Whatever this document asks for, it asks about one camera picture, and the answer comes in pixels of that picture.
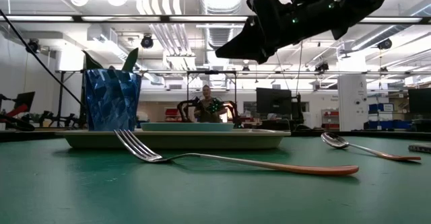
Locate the blue storage bins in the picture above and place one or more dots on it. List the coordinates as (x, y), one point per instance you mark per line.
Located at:
(387, 124)

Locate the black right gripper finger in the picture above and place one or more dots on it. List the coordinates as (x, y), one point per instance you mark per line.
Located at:
(247, 47)

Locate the white pillar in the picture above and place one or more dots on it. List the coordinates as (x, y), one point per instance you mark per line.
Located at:
(352, 103)

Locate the black background robot arms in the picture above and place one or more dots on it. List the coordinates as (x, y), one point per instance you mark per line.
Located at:
(183, 108)

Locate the teal plate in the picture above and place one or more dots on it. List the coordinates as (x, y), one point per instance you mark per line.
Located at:
(188, 126)

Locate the cream plastic tray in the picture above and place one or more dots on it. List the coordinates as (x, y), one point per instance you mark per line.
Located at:
(175, 140)

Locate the patterned grey mat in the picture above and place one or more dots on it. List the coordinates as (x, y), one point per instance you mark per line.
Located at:
(421, 148)

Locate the red storage bins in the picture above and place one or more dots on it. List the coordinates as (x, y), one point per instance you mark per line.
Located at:
(330, 118)

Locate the person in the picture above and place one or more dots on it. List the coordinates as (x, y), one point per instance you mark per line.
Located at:
(209, 108)

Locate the blue faceted plastic cup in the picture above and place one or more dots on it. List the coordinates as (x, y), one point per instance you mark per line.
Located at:
(112, 99)

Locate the black monitor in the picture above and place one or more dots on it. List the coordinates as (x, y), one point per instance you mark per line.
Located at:
(420, 100)
(273, 101)
(24, 101)

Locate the black ceiling camera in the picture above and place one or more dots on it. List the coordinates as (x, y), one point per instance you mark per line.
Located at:
(33, 46)
(147, 42)
(385, 44)

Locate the black overhead frame beam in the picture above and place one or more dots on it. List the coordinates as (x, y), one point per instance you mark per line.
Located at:
(134, 19)

